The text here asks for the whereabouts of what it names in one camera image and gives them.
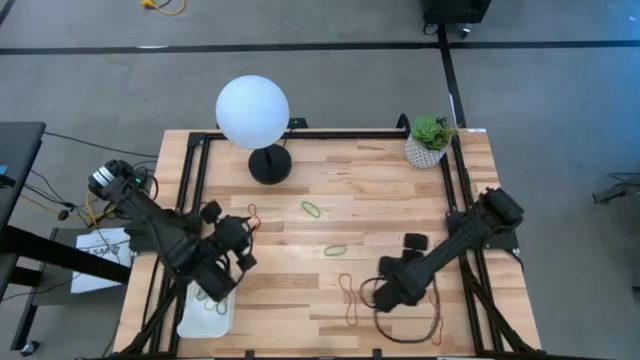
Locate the white globe table lamp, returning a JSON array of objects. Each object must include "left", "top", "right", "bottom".
[{"left": 214, "top": 74, "right": 294, "bottom": 186}]

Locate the white plastic bin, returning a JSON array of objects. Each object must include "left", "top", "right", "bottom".
[{"left": 176, "top": 279, "right": 237, "bottom": 339}]

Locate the black wheeled cart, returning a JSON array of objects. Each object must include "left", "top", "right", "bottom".
[{"left": 421, "top": 0, "right": 494, "bottom": 39}]

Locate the yellow rubber band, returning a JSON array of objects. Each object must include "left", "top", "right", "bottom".
[{"left": 195, "top": 288, "right": 219, "bottom": 314}]

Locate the potted plant in patterned planter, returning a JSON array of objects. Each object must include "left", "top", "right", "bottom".
[{"left": 403, "top": 114, "right": 459, "bottom": 170}]

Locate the yellow arm power cable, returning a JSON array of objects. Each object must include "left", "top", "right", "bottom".
[{"left": 83, "top": 189, "right": 121, "bottom": 232}]

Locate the black desk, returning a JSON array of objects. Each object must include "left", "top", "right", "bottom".
[{"left": 0, "top": 121, "right": 132, "bottom": 351}]

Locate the black floor cable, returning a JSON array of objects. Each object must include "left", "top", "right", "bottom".
[{"left": 42, "top": 130, "right": 160, "bottom": 160}]

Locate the black floor tape strip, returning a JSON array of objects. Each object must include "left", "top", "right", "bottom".
[{"left": 436, "top": 23, "right": 467, "bottom": 129}]

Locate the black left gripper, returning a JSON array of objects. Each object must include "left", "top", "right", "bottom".
[{"left": 200, "top": 200, "right": 259, "bottom": 271}]

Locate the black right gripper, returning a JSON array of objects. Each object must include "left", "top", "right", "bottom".
[{"left": 378, "top": 233, "right": 429, "bottom": 276}]

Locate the yellow floor extension cable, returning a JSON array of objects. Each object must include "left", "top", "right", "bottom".
[{"left": 141, "top": 0, "right": 187, "bottom": 16}]

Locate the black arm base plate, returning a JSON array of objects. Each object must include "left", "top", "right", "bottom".
[
  {"left": 124, "top": 219, "right": 171, "bottom": 254},
  {"left": 445, "top": 209, "right": 522, "bottom": 252}
]

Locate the grey stand foot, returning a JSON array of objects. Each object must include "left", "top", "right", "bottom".
[{"left": 592, "top": 172, "right": 640, "bottom": 206}]

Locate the white printed paper sheet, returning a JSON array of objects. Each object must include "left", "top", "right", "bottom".
[{"left": 70, "top": 227, "right": 133, "bottom": 295}]

